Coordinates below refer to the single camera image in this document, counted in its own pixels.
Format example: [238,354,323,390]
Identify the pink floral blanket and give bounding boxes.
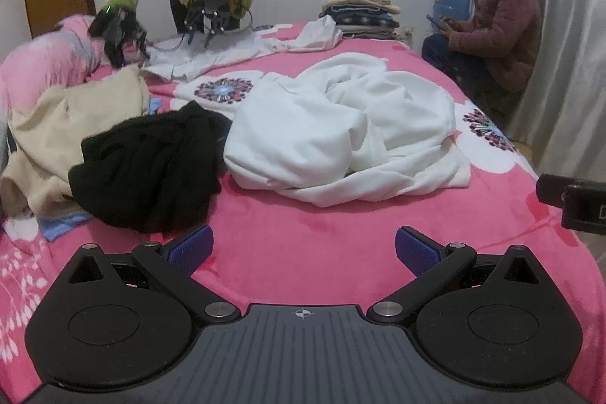
[0,22,606,404]

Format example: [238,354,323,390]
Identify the black garment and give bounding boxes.
[69,101,233,234]

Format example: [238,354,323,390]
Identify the white bear-print sweatshirt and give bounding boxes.
[223,53,472,208]

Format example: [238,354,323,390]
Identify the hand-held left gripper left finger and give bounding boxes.
[63,224,242,325]

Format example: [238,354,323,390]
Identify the stack of folded clothes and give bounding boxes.
[318,0,402,41]

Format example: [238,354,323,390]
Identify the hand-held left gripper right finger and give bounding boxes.
[368,225,545,325]

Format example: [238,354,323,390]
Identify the pink and blue striped clothes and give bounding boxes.
[0,15,114,121]

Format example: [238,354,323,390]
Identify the grey curtain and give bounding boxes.
[476,0,606,183]

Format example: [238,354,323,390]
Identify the beige garment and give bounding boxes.
[0,66,152,220]

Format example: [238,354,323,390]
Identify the white shirt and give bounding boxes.
[139,16,344,83]

